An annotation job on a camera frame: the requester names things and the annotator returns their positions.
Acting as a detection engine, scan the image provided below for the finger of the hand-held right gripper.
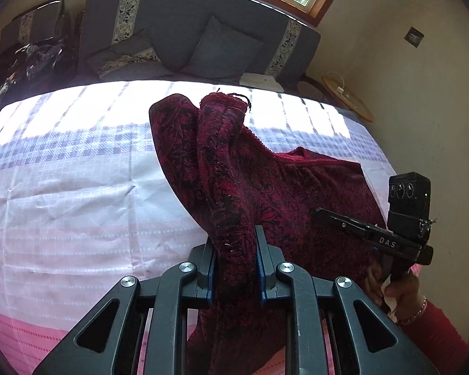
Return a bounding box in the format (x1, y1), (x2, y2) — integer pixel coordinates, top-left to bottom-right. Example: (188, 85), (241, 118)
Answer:
(312, 207), (376, 237)

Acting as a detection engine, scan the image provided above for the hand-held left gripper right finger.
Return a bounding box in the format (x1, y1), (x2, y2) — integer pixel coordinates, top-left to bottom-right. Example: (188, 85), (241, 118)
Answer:
(255, 225), (439, 375)

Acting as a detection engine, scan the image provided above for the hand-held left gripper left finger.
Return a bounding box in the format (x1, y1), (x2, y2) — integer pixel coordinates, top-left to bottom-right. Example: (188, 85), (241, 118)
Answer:
(32, 241), (216, 375)

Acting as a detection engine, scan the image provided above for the dark red patterned garment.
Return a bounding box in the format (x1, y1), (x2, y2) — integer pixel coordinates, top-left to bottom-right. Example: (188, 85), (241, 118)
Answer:
(149, 93), (390, 375)

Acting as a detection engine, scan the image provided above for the person's right forearm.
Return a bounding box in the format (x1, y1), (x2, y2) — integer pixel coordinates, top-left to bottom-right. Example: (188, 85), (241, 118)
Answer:
(397, 301), (469, 375)

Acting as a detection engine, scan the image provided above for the person's right hand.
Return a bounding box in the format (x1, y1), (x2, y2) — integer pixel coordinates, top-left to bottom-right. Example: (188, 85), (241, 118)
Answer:
(364, 261), (427, 326)

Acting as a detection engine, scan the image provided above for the white tissue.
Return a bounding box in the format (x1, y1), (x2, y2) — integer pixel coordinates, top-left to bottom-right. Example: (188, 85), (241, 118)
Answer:
(380, 281), (400, 314)

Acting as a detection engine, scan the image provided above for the round wooden side table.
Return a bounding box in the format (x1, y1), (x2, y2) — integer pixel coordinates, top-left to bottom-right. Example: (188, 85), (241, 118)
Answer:
(321, 72), (375, 124)

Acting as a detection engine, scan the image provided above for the checkered pink lilac bedsheet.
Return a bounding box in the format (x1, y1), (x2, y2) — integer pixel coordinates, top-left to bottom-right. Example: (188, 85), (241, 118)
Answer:
(0, 80), (427, 375)

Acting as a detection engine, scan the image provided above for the white flat box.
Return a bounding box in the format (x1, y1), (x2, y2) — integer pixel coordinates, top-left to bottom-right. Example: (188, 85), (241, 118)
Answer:
(239, 72), (284, 93)

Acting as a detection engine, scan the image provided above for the plain grey cushion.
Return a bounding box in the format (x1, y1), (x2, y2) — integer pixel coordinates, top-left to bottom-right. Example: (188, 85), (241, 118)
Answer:
(180, 16), (265, 81)

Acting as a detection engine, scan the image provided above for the grey cushion with patterned band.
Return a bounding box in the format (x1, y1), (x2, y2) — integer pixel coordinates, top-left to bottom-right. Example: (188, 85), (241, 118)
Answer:
(87, 28), (170, 79)

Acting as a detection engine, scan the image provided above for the grey sofa with patterned bands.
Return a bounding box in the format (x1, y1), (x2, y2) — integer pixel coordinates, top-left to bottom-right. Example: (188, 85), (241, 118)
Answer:
(76, 0), (322, 87)

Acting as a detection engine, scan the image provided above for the black bag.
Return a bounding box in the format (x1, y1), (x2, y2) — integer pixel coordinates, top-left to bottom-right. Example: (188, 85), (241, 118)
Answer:
(0, 37), (81, 107)

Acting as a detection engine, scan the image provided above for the beaded bracelet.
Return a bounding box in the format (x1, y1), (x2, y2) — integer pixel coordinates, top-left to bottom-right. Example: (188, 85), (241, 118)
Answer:
(398, 295), (429, 327)

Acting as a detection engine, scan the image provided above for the white charger with cable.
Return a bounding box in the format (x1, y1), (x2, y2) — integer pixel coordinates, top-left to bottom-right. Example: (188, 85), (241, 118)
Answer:
(327, 72), (351, 97)

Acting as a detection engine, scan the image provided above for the dark square wall plate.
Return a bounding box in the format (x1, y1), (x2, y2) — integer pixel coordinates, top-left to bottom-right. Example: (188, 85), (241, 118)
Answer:
(404, 27), (426, 50)

